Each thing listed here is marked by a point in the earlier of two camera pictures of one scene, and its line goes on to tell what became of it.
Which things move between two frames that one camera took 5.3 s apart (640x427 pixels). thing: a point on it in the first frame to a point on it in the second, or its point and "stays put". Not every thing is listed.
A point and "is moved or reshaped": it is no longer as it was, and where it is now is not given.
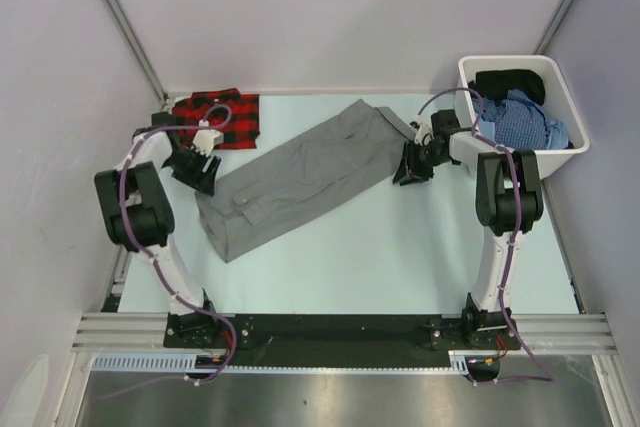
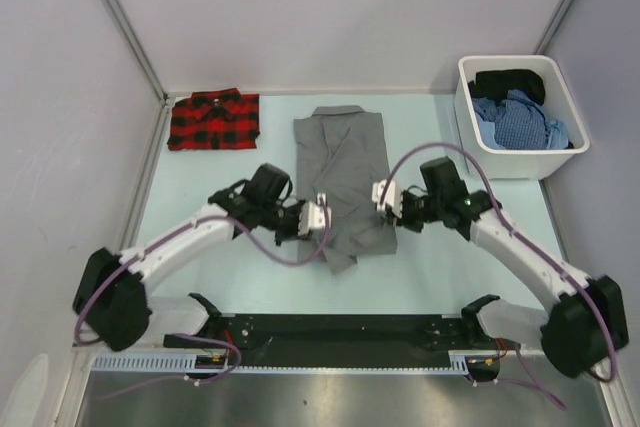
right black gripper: (408, 170) to (404, 220)
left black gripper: (203, 181) to (293, 233)
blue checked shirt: (520, 124) stays put
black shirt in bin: (495, 84) stays put
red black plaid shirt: (236, 116) stays put
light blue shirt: (558, 138) stays put
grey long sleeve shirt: (346, 158) is moved or reshaped
